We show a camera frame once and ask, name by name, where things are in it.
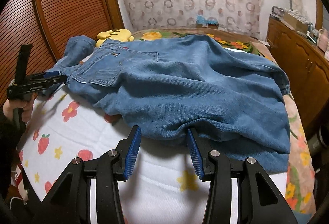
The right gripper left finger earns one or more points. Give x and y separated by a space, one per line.
127 150

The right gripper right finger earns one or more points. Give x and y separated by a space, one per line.
199 151

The light blue denim pants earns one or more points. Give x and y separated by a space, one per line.
165 87

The left hand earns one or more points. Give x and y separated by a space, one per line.
27 107

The white floral bed sheet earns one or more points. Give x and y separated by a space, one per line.
68 153

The brown louvered wardrobe door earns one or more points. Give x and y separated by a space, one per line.
47 25

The yellow plush toy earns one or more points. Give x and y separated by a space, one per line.
122 35

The wooden sideboard cabinet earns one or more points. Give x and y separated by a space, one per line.
307 70

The cardboard box on cabinet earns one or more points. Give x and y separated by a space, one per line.
296 20

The pink bottle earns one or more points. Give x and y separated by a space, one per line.
322 41

